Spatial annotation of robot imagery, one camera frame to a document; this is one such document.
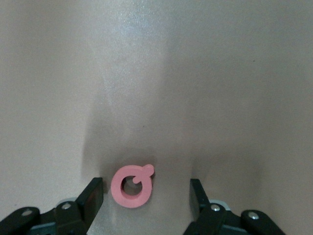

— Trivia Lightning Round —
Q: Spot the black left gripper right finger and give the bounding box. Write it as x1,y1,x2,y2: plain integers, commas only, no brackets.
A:
189,179,211,225

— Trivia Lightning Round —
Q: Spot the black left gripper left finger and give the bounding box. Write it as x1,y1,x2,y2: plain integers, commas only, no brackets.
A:
75,177,104,230

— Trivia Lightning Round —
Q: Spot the pinkish red letter Q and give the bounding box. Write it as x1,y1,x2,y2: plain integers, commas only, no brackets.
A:
110,164,156,209

